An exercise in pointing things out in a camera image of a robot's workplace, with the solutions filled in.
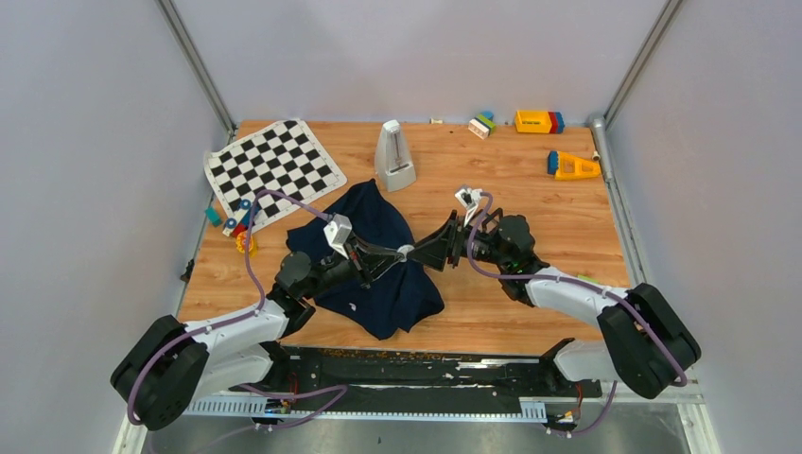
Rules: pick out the yellow red toy piece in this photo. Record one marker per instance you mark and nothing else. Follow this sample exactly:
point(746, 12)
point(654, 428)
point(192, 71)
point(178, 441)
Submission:
point(245, 244)

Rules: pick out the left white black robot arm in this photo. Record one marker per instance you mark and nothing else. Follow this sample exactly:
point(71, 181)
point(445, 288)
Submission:
point(173, 363)

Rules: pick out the green toy block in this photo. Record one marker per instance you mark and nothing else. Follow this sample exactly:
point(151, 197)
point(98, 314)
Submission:
point(588, 279)

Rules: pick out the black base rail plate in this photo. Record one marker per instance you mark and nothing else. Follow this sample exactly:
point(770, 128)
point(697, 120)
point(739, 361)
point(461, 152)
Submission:
point(387, 381)

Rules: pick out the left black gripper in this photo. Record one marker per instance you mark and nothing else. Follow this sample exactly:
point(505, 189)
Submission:
point(360, 263)

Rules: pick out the teal toy block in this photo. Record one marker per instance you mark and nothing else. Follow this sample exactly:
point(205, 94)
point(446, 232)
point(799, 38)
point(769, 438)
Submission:
point(213, 216)

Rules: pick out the yellow toy block bin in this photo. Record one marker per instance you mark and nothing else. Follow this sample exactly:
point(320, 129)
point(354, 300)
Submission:
point(537, 122)

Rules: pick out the white metronome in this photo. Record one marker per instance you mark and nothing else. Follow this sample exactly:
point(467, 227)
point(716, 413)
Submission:
point(393, 164)

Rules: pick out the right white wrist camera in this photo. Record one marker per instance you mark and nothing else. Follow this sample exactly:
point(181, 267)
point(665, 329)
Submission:
point(469, 198)

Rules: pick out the red blue block pair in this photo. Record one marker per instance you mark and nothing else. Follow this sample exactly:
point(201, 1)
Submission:
point(557, 123)

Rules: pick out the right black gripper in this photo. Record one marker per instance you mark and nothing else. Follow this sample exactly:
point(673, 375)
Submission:
point(433, 250)

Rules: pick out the black white checkerboard mat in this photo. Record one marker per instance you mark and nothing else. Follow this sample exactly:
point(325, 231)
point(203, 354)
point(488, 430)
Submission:
point(285, 156)

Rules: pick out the white green blue block stack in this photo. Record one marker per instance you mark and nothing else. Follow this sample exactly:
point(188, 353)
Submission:
point(482, 125)

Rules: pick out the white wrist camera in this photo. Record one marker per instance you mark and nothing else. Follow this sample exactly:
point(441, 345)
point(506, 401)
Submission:
point(469, 198)
point(337, 231)

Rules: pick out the grey corner pipe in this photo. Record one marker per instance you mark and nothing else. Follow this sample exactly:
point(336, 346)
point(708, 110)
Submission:
point(632, 259)

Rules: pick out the yellow blue toy wedge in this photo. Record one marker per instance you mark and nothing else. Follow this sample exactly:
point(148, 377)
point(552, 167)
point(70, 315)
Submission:
point(563, 166)

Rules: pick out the blue red toy car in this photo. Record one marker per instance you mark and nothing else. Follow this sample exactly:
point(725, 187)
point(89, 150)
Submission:
point(241, 216)

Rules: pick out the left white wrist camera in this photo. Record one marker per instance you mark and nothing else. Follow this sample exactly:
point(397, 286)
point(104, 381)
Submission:
point(337, 231)

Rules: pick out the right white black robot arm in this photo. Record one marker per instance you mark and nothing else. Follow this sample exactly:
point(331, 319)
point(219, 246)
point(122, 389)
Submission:
point(644, 343)

